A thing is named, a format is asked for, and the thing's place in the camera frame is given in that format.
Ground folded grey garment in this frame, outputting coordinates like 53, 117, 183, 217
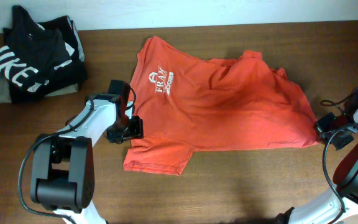
0, 75, 80, 103

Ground orange t-shirt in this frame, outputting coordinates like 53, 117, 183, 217
123, 36, 318, 175

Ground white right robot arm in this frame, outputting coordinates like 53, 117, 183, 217
273, 87, 358, 224

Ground black t-shirt white letters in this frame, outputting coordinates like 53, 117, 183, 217
0, 5, 88, 103

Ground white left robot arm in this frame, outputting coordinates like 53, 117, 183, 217
30, 93, 143, 223

